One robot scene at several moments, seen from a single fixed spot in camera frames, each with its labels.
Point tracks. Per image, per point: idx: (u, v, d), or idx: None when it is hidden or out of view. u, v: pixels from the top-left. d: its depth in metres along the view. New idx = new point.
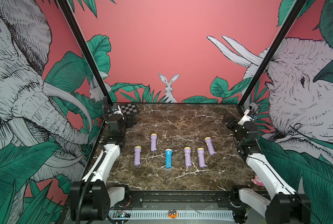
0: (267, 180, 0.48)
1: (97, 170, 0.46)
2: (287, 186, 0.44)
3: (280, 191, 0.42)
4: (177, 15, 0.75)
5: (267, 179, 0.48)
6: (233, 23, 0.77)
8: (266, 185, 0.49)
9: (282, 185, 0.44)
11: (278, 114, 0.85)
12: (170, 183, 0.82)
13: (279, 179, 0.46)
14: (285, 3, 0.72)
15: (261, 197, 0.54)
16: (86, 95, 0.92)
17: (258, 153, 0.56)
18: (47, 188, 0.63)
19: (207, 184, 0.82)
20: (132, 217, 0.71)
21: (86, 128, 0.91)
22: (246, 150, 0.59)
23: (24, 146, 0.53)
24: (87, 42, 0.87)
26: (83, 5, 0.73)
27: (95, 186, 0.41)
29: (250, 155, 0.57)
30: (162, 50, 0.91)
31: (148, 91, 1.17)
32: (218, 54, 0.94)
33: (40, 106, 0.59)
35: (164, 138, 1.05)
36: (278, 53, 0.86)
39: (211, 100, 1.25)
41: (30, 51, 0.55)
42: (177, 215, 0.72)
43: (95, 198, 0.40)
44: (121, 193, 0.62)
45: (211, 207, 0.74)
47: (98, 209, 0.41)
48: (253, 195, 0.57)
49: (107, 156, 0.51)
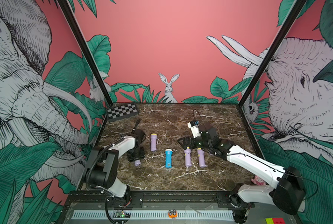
0: (258, 170, 0.49)
1: (115, 144, 0.54)
2: (277, 168, 0.45)
3: (277, 176, 0.43)
4: (177, 15, 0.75)
5: (259, 171, 0.49)
6: (233, 23, 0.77)
8: (258, 174, 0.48)
9: (273, 169, 0.45)
11: (278, 114, 0.85)
12: (170, 183, 0.82)
13: (265, 163, 0.47)
14: (285, 3, 0.72)
15: (258, 188, 0.55)
16: (86, 95, 0.92)
17: (233, 146, 0.56)
18: (47, 188, 0.63)
19: (207, 184, 0.82)
20: (132, 217, 0.71)
21: (86, 128, 0.91)
22: (222, 149, 0.57)
23: (24, 146, 0.53)
24: (87, 42, 0.87)
26: (83, 5, 0.73)
27: (110, 155, 0.47)
29: (227, 151, 0.56)
30: (161, 49, 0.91)
31: (148, 91, 1.17)
32: (217, 54, 0.94)
33: (40, 106, 0.59)
35: (164, 138, 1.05)
36: (278, 54, 0.86)
39: (211, 100, 1.25)
41: (31, 51, 0.55)
42: (177, 215, 0.72)
43: (106, 166, 0.46)
44: (122, 189, 0.63)
45: (211, 207, 0.74)
47: (104, 177, 0.45)
48: (251, 191, 0.58)
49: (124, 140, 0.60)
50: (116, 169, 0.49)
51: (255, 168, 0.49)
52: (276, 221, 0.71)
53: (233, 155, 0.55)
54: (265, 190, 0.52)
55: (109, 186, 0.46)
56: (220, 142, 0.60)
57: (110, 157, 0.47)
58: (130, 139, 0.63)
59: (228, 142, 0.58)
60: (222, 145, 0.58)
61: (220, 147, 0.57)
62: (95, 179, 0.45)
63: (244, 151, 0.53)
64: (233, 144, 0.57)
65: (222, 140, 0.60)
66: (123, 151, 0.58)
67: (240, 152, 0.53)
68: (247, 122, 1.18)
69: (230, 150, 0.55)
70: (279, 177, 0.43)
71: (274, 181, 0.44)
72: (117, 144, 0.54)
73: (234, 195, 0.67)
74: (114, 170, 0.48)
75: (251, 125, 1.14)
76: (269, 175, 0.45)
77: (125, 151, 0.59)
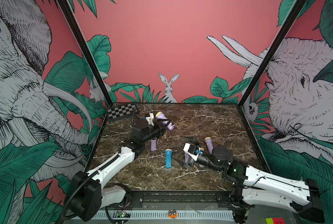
0: (284, 192, 0.47)
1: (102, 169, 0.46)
2: (301, 186, 0.44)
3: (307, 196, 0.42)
4: (177, 15, 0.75)
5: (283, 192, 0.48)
6: (233, 23, 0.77)
8: (282, 193, 0.53)
9: (298, 188, 0.44)
11: (278, 114, 0.85)
12: (170, 183, 0.82)
13: (287, 182, 0.46)
14: (285, 3, 0.72)
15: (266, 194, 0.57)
16: (86, 95, 0.92)
17: (247, 168, 0.51)
18: (47, 188, 0.63)
19: (207, 184, 0.82)
20: (132, 217, 0.71)
21: (86, 128, 0.91)
22: (237, 175, 0.51)
23: (24, 146, 0.53)
24: (87, 42, 0.87)
26: (83, 5, 0.73)
27: (90, 188, 0.40)
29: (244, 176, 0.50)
30: (161, 49, 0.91)
31: (148, 91, 1.17)
32: (218, 54, 0.94)
33: (40, 106, 0.59)
35: (164, 138, 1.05)
36: (278, 54, 0.86)
39: (211, 100, 1.25)
41: (31, 51, 0.55)
42: (177, 215, 0.72)
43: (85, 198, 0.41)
44: (120, 197, 0.63)
45: (211, 207, 0.74)
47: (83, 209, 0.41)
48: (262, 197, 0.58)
49: (118, 159, 0.52)
50: (99, 199, 0.44)
51: (279, 190, 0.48)
52: (276, 221, 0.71)
53: (251, 180, 0.50)
54: (283, 200, 0.52)
55: (87, 217, 0.42)
56: (231, 166, 0.53)
57: (89, 191, 0.40)
58: (127, 157, 0.54)
59: (239, 164, 0.53)
60: (236, 171, 0.51)
61: (234, 173, 0.51)
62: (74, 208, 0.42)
63: (263, 173, 0.49)
64: (246, 166, 0.52)
65: (232, 163, 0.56)
66: (116, 171, 0.51)
67: (258, 175, 0.49)
68: (247, 122, 1.18)
69: (248, 176, 0.49)
70: (309, 196, 0.42)
71: (304, 200, 0.44)
72: (105, 168, 0.47)
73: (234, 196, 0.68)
74: (96, 201, 0.43)
75: (251, 125, 1.14)
76: (298, 196, 0.44)
77: (119, 170, 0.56)
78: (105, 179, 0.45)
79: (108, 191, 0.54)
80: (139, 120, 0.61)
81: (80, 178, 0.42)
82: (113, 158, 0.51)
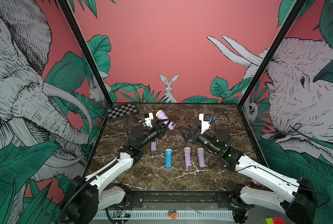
0: (271, 183, 0.47)
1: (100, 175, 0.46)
2: (291, 181, 0.44)
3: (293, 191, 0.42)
4: (177, 15, 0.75)
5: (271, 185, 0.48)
6: (233, 23, 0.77)
8: (270, 186, 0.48)
9: (287, 183, 0.44)
11: (278, 114, 0.85)
12: (170, 183, 0.82)
13: (278, 176, 0.46)
14: (285, 3, 0.72)
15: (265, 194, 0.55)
16: (86, 95, 0.92)
17: (242, 156, 0.54)
18: (47, 188, 0.63)
19: (207, 184, 0.82)
20: (132, 217, 0.71)
21: (86, 128, 0.91)
22: (230, 159, 0.55)
23: (24, 146, 0.53)
24: (87, 42, 0.87)
26: (83, 5, 0.73)
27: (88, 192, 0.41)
29: (236, 162, 0.53)
30: (161, 49, 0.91)
31: (148, 91, 1.17)
32: (218, 54, 0.94)
33: (40, 106, 0.59)
35: (164, 138, 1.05)
36: (278, 53, 0.86)
39: (211, 100, 1.25)
41: (31, 51, 0.55)
42: (177, 215, 0.72)
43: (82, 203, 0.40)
44: (120, 197, 0.63)
45: (211, 207, 0.74)
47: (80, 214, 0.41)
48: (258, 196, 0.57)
49: (116, 165, 0.51)
50: (95, 206, 0.43)
51: (267, 181, 0.48)
52: (276, 221, 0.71)
53: (242, 165, 0.52)
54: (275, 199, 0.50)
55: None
56: (228, 151, 0.57)
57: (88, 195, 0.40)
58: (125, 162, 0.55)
59: (236, 151, 0.56)
60: (230, 156, 0.55)
61: (228, 157, 0.55)
62: (69, 213, 0.41)
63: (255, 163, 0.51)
64: (242, 155, 0.55)
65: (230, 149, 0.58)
66: (115, 176, 0.51)
67: (250, 164, 0.51)
68: (247, 122, 1.18)
69: (240, 162, 0.52)
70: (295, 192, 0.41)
71: (289, 195, 0.43)
72: (103, 173, 0.47)
73: (234, 196, 0.67)
74: (92, 206, 0.42)
75: (251, 125, 1.14)
76: (283, 189, 0.44)
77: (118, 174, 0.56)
78: (102, 185, 0.46)
79: (106, 194, 0.54)
80: (134, 127, 0.58)
81: (77, 183, 0.42)
82: (112, 164, 0.52)
